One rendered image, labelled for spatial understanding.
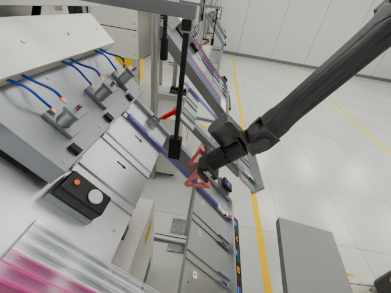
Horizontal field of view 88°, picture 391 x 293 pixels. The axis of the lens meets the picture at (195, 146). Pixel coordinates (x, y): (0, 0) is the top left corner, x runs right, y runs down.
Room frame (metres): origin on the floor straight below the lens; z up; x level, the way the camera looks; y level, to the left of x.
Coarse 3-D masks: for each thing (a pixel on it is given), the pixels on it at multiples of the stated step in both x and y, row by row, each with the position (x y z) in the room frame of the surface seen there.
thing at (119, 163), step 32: (128, 128) 0.44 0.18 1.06; (0, 160) 0.19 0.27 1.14; (96, 160) 0.30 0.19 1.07; (128, 160) 0.35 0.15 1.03; (0, 192) 0.16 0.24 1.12; (32, 192) 0.18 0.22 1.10; (128, 192) 0.28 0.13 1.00; (0, 224) 0.13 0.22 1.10; (64, 224) 0.16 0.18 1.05; (96, 224) 0.19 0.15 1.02; (0, 256) 0.10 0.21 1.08
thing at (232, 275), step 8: (232, 208) 0.51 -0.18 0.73; (232, 216) 0.47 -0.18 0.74; (232, 224) 0.44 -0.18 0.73; (232, 232) 0.41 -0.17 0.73; (232, 240) 0.38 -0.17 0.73; (232, 248) 0.35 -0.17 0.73; (232, 256) 0.32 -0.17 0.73; (232, 264) 0.30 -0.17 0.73; (232, 272) 0.28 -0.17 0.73; (232, 280) 0.26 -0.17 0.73; (232, 288) 0.24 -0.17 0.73
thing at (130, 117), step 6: (132, 120) 0.47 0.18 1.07; (138, 126) 0.47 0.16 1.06; (144, 132) 0.47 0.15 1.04; (150, 138) 0.47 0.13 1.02; (156, 144) 0.47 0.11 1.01; (162, 150) 0.47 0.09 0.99; (174, 162) 0.46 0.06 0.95; (180, 168) 0.46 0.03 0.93; (186, 174) 0.46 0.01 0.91; (192, 180) 0.46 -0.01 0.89; (204, 192) 0.46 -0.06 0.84; (210, 198) 0.46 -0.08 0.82; (216, 204) 0.46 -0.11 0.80; (228, 216) 0.46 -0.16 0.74
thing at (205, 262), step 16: (208, 192) 0.50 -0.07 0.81; (192, 208) 0.39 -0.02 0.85; (208, 208) 0.43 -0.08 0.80; (224, 208) 0.50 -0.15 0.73; (192, 224) 0.33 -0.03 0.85; (208, 224) 0.38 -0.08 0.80; (224, 224) 0.43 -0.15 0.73; (192, 240) 0.29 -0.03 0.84; (208, 240) 0.33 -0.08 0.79; (224, 240) 0.37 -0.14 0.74; (192, 256) 0.25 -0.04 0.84; (208, 256) 0.28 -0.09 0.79; (224, 256) 0.32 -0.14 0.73; (192, 272) 0.22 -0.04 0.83; (208, 272) 0.24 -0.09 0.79; (224, 272) 0.27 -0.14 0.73; (192, 288) 0.19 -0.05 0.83; (208, 288) 0.21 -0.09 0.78; (224, 288) 0.23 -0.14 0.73
